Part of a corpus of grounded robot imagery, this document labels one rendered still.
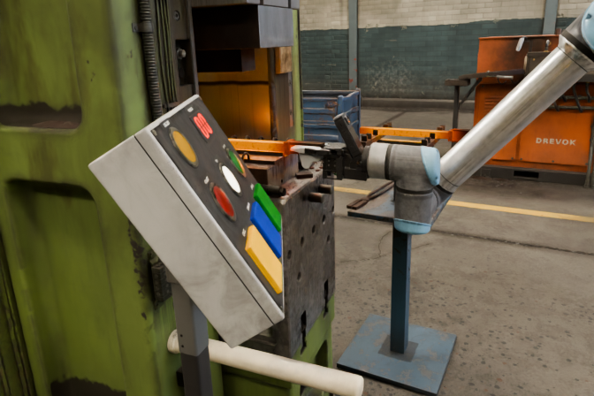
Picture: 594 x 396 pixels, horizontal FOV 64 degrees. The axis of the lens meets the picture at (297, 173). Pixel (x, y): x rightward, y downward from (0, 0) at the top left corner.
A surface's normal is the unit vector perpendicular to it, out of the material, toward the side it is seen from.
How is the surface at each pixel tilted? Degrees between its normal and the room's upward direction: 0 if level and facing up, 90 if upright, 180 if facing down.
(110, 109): 89
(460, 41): 90
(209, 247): 90
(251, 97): 90
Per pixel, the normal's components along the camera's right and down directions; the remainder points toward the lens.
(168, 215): 0.04, 0.27
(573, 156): -0.47, 0.25
